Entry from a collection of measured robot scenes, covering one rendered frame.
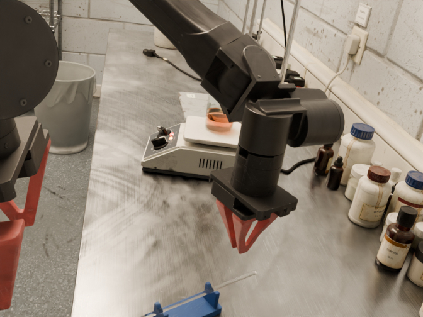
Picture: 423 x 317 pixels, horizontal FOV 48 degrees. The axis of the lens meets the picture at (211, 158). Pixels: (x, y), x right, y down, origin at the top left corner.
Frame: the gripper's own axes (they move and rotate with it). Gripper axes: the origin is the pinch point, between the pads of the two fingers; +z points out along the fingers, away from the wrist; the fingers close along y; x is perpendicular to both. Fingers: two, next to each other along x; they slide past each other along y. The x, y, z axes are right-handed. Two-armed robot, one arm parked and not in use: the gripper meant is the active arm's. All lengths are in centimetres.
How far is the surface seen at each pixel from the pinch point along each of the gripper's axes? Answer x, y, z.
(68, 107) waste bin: -46, 182, 56
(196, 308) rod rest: 5.9, -0.1, 8.6
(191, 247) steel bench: -1.6, 12.2, 9.5
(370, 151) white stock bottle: -46.1, 13.6, 0.1
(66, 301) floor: -8, 83, 84
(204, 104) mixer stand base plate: -39, 63, 8
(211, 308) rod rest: 4.0, -1.1, 8.6
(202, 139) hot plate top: -15.0, 30.7, 0.5
